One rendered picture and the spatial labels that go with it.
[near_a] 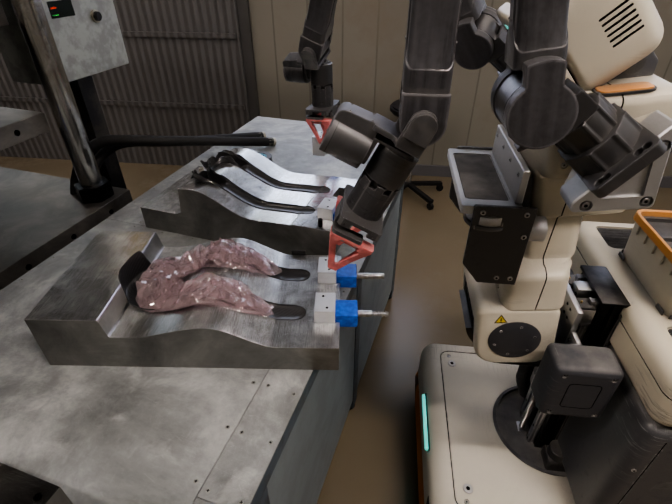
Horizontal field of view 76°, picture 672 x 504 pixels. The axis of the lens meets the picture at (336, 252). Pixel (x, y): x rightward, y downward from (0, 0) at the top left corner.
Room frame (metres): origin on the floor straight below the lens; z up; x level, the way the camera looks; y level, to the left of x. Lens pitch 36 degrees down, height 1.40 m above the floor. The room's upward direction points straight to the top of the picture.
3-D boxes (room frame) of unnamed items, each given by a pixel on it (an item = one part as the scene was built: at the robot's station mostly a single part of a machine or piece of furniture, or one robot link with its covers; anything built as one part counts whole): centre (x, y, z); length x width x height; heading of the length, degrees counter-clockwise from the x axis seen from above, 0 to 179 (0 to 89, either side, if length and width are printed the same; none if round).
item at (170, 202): (0.99, 0.21, 0.87); 0.50 x 0.26 x 0.14; 72
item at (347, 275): (0.68, -0.03, 0.85); 0.13 x 0.05 x 0.05; 89
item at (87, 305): (0.62, 0.24, 0.85); 0.50 x 0.26 x 0.11; 89
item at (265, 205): (0.97, 0.20, 0.92); 0.35 x 0.16 x 0.09; 72
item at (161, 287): (0.63, 0.24, 0.90); 0.26 x 0.18 x 0.08; 89
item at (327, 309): (0.57, -0.03, 0.85); 0.13 x 0.05 x 0.05; 89
